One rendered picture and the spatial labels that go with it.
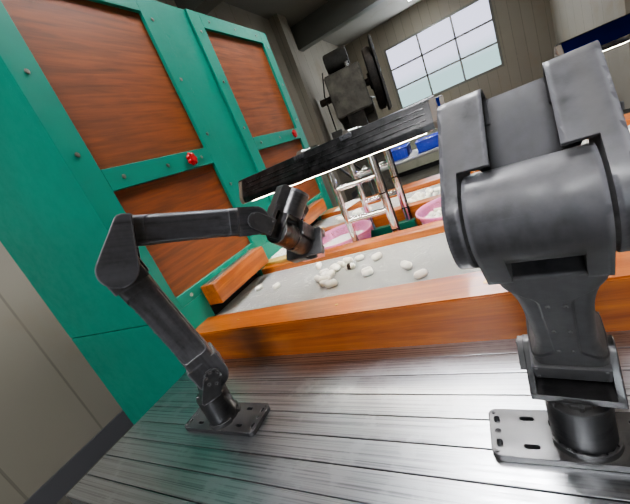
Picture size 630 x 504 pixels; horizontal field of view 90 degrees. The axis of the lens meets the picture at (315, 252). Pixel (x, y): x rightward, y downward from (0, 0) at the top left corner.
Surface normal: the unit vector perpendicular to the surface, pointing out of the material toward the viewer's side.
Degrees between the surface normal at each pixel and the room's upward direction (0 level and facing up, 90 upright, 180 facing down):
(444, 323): 90
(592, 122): 42
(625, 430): 0
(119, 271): 90
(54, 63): 90
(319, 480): 0
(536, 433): 0
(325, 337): 90
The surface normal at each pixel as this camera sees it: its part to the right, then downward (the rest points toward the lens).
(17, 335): 0.84, -0.22
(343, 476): -0.38, -0.88
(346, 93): -0.18, 0.39
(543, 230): -0.49, 0.45
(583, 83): -0.61, -0.37
